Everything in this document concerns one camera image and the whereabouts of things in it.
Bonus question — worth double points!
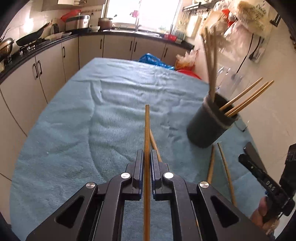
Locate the yellowish plastic bag hanging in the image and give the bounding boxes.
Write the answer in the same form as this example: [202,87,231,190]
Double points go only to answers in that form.
[228,0,272,38]

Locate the blue towel table cloth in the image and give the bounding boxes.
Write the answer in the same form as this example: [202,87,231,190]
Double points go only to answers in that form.
[9,57,266,241]

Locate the red plastic basin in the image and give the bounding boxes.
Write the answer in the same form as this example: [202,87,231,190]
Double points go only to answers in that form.
[178,69,201,80]

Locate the brown cooking pot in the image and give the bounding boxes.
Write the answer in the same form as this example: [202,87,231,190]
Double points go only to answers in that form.
[98,14,117,30]

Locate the black wok pan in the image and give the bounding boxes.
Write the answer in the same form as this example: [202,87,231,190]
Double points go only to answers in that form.
[16,23,50,47]

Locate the wall power strip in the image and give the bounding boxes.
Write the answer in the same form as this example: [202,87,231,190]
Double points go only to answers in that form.
[252,40,268,63]

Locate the wooden chopstick five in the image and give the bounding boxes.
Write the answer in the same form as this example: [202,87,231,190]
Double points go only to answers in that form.
[227,79,275,118]

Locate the wooden chopstick seven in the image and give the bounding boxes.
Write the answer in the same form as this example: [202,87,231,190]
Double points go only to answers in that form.
[149,130,162,162]

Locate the red small basket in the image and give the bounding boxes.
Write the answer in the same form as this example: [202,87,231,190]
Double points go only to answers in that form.
[164,34,177,42]

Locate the wooden chopstick one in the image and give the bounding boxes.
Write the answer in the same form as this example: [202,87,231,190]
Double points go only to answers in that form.
[201,33,215,102]

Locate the white pink plastic bag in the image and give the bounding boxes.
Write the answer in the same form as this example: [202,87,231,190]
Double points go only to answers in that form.
[199,1,250,50]

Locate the person right hand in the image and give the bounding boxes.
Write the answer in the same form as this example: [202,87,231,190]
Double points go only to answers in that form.
[250,197,280,235]

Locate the wooden chopstick eight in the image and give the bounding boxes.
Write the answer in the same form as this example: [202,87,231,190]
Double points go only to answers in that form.
[207,145,215,184]

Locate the dark grey utensil holder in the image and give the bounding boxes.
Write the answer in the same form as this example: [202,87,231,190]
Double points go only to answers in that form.
[187,93,238,148]

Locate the blue plastic bag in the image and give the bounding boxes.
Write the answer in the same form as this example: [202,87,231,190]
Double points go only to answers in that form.
[138,53,175,70]

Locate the silver rice cooker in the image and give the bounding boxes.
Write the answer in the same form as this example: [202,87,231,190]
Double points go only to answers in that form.
[65,15,90,32]

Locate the wooden chopstick six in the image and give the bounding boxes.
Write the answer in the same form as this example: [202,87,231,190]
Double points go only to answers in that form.
[143,104,151,241]

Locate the orange trash bag bin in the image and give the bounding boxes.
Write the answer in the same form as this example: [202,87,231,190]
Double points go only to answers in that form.
[174,50,199,70]

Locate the black frame eyeglasses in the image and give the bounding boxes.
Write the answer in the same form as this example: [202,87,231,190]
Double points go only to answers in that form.
[234,115,249,132]

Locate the clear glass beer mug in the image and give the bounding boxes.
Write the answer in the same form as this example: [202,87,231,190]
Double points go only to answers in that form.
[216,66,243,99]

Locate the steel kettle pot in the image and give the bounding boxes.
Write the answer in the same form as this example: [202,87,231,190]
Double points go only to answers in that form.
[0,31,14,61]

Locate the wooden chopstick four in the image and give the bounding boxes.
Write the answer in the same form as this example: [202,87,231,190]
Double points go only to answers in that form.
[213,26,218,96]

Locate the wooden chopstick nine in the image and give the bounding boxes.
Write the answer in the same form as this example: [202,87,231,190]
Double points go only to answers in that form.
[217,143,237,206]

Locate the kitchen window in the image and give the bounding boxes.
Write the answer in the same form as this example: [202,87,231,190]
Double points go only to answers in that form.
[105,0,181,33]

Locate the black power cable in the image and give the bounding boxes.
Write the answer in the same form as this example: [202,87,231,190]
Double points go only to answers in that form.
[231,33,255,80]

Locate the wooden chopstick ten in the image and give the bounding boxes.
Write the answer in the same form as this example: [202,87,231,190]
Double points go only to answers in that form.
[205,27,217,102]

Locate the lower kitchen cabinets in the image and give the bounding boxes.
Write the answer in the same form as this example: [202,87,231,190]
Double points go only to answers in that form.
[0,32,195,181]

